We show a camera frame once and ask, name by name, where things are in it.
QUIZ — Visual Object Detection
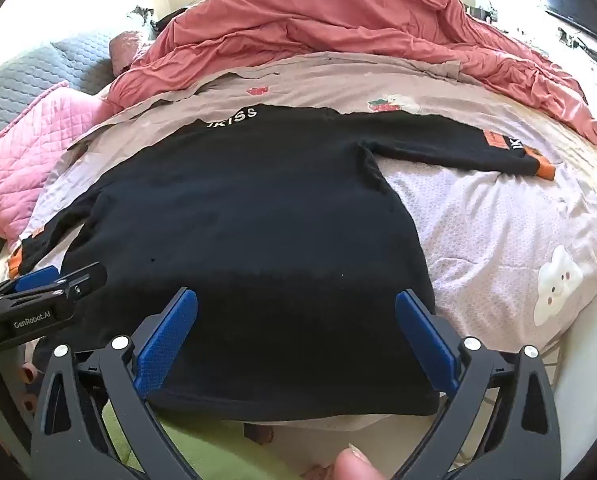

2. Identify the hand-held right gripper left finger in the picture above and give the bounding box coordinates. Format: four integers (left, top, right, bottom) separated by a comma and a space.
30, 286, 202, 480

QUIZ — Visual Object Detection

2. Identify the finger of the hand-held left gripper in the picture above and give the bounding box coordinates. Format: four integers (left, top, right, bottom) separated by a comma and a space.
0, 262, 108, 312
14, 265, 65, 292

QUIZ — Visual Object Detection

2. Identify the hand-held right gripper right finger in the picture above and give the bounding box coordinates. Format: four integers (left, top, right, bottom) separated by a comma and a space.
394, 289, 565, 480

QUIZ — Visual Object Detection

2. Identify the black sweater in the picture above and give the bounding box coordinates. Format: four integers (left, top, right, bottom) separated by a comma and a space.
8, 104, 557, 422

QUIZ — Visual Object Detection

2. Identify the person's left hand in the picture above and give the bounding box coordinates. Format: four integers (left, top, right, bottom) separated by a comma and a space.
19, 361, 43, 413

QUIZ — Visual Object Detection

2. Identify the person's right hand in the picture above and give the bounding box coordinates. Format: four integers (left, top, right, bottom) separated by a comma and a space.
331, 442, 396, 480

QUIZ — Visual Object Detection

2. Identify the person's green clothing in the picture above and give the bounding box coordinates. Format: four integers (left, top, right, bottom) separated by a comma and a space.
101, 404, 301, 480

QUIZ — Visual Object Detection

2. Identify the pink quilted blanket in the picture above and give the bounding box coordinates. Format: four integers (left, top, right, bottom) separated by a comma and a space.
0, 80, 115, 252

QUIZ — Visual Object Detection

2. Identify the printed bed sheet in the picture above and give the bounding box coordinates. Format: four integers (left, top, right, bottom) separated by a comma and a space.
0, 51, 597, 433

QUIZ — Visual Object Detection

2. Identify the grey quilted pillow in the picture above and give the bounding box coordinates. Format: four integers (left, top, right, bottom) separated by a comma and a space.
0, 30, 132, 147

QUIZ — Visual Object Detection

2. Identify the mottled pink pillow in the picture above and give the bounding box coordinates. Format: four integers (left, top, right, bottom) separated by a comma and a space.
109, 30, 153, 75

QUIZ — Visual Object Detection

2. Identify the white cabinet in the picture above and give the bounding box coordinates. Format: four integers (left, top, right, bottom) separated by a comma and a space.
543, 10, 597, 116

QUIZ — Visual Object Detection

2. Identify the red duvet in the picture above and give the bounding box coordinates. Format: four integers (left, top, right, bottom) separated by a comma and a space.
107, 0, 597, 149

